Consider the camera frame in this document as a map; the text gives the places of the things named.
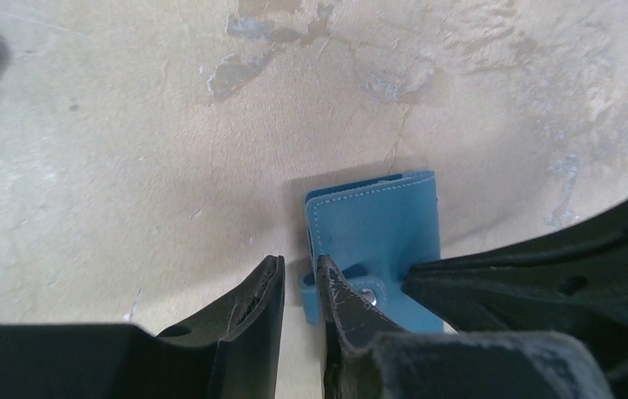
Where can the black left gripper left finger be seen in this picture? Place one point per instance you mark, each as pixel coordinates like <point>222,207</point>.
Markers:
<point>228,349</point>

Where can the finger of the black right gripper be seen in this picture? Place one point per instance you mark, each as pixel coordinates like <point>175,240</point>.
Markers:
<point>574,281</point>

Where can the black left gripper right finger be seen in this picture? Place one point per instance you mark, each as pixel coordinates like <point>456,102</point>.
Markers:
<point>370,356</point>

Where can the blue card holder wallet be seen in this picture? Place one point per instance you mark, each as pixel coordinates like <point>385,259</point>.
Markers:
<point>375,230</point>

